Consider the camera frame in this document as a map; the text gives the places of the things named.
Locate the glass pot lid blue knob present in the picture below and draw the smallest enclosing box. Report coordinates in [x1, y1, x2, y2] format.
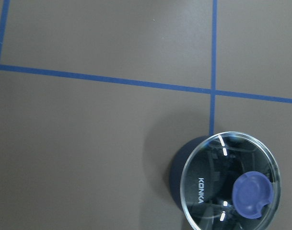
[179, 131, 281, 230]

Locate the dark blue cooking pot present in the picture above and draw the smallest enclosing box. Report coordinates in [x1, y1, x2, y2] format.
[168, 136, 208, 211]

